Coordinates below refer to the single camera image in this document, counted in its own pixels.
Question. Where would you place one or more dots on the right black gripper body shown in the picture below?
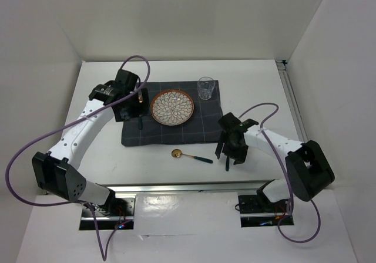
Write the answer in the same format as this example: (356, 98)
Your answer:
(235, 151)

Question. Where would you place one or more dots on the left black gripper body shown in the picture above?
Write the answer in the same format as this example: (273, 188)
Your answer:
(131, 109)

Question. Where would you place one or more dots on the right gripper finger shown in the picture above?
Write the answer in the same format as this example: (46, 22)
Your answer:
(240, 159)
(220, 144)

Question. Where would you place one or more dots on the gold fork green handle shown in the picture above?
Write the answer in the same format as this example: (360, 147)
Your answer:
(140, 123)

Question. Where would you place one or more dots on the gold knife green handle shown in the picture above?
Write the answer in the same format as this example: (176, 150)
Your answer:
(227, 166)

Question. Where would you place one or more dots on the dark grey checked napkin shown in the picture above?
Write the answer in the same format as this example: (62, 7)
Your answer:
(202, 127)

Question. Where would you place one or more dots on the floral patterned ceramic plate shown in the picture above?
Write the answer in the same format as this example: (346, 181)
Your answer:
(172, 107)

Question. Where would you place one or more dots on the gold spoon green handle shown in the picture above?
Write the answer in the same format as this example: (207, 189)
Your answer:
(177, 153)

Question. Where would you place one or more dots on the clear drinking glass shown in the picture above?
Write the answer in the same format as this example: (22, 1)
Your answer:
(205, 87)

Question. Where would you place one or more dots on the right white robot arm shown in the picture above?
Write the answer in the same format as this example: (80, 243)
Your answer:
(266, 141)

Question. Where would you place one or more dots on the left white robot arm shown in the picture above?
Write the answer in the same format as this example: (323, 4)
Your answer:
(57, 171)

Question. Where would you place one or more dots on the aluminium front rail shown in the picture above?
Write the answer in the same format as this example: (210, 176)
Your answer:
(173, 188)

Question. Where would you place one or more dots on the aluminium rail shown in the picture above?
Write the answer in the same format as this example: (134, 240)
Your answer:
(293, 98)
(173, 188)

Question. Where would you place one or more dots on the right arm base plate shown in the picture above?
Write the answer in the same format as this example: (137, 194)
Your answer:
(256, 210)

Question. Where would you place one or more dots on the aluminium right side rail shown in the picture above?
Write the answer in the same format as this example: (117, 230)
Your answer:
(293, 98)

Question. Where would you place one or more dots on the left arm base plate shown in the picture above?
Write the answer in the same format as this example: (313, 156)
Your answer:
(121, 216)

